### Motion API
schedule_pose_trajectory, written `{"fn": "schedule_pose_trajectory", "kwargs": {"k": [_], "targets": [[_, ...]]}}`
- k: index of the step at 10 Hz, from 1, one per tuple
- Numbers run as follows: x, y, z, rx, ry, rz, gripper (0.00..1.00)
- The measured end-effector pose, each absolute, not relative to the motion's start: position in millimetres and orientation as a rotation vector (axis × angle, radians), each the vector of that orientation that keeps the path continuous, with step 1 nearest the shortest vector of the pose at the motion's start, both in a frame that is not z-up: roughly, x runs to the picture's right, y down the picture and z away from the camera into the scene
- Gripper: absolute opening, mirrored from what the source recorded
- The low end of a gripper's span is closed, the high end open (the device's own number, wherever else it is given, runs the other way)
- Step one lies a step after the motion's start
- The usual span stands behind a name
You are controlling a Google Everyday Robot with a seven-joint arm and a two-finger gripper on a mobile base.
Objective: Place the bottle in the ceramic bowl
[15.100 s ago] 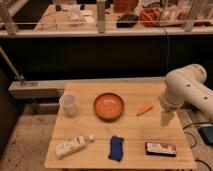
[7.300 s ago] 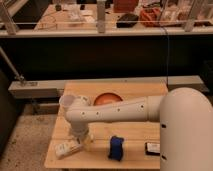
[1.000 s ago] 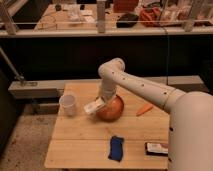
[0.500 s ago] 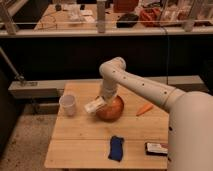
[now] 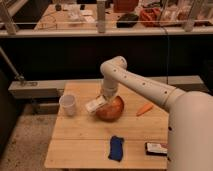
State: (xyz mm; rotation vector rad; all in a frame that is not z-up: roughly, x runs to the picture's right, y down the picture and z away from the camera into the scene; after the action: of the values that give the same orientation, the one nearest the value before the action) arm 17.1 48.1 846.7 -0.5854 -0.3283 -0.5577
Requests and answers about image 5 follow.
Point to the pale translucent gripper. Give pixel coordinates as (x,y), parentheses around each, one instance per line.
(107,96)

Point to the white lotion bottle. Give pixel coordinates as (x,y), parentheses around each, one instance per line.
(95,104)

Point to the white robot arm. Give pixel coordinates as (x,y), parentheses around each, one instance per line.
(190,123)

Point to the orange ceramic bowl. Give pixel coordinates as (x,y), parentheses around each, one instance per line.
(111,111)

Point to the orange carrot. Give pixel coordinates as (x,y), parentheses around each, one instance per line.
(144,109)

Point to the translucent plastic cup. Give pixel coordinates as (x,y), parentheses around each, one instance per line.
(68,103)

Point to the blue cloth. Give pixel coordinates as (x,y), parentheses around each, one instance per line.
(116,148)

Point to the wooden table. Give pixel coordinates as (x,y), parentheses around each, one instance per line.
(83,141)

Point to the black rectangular box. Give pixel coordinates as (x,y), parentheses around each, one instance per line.
(153,148)

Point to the black bag on bench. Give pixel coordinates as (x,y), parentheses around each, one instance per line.
(127,20)

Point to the orange tool on bench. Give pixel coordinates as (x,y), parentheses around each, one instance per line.
(148,16)

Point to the diagonal metal strut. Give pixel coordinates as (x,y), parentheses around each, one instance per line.
(19,77)

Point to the grey metal rail beam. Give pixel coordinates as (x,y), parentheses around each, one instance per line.
(54,88)

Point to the white post on bench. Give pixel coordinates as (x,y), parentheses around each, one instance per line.
(101,16)

